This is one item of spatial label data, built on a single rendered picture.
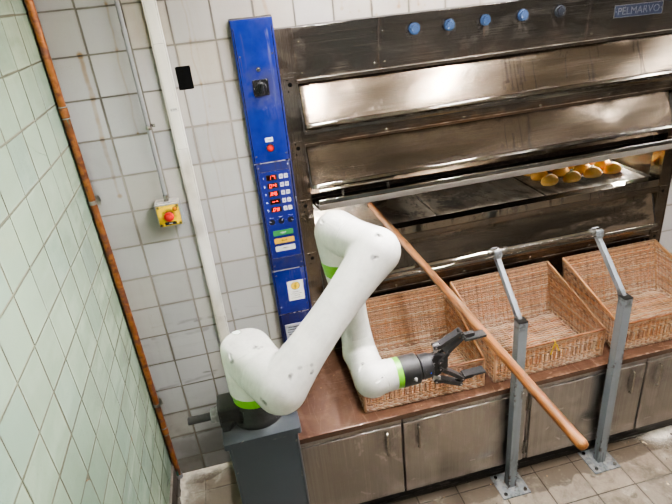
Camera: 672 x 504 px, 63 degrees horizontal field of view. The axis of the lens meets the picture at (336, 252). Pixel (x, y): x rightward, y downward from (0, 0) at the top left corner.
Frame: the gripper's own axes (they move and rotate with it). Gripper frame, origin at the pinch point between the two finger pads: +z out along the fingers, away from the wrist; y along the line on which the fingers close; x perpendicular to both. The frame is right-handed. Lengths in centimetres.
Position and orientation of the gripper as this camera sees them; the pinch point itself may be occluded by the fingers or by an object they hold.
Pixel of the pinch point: (480, 352)
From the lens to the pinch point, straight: 173.6
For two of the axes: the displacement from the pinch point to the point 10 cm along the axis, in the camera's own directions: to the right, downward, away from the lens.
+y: 0.9, 8.9, 4.5
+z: 9.6, -1.9, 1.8
